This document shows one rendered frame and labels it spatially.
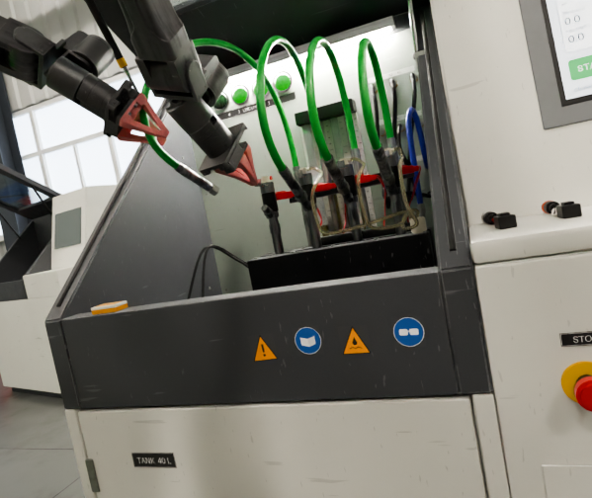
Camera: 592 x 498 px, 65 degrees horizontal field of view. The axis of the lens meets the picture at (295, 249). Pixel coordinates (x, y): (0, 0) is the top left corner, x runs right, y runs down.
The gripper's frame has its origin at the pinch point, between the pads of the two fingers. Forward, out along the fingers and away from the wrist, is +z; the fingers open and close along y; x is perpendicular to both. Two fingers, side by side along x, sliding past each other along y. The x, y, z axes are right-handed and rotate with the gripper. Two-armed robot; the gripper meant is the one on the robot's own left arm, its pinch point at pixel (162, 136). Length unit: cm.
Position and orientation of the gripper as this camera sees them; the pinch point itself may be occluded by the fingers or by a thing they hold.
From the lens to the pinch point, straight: 87.3
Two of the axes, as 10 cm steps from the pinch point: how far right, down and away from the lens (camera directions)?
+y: -4.2, 2.4, 8.8
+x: -3.7, 8.4, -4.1
